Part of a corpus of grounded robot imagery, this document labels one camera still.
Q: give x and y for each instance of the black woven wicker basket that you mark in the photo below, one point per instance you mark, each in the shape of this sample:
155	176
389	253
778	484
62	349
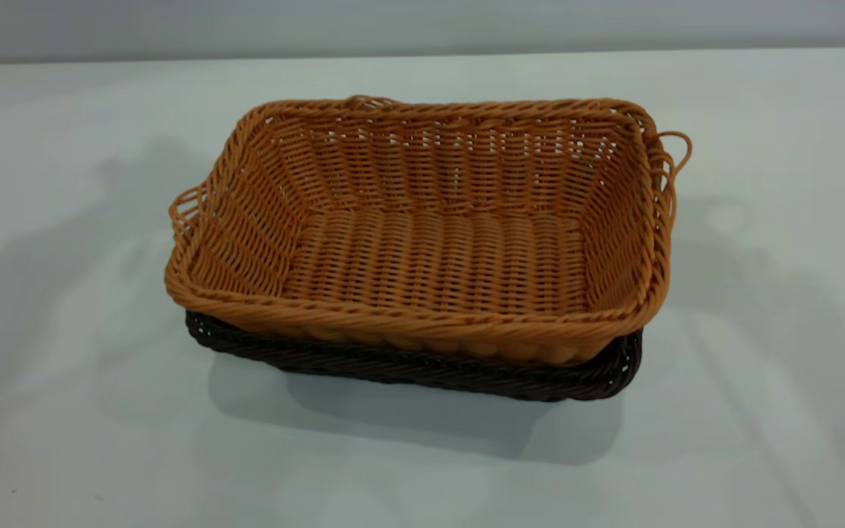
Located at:
422	365

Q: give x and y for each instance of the orange woven wicker basket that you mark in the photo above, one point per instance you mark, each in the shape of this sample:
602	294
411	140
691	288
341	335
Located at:
430	257

